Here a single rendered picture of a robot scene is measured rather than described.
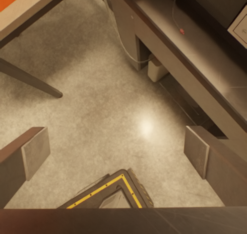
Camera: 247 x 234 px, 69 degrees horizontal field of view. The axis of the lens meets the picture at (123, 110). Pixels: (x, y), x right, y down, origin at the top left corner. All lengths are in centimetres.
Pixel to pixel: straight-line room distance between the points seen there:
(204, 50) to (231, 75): 9
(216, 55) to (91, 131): 93
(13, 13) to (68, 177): 98
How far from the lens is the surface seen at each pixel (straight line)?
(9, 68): 94
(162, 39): 60
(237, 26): 47
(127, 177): 94
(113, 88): 126
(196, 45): 54
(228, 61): 54
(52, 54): 151
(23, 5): 76
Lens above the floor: 120
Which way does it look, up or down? 79 degrees down
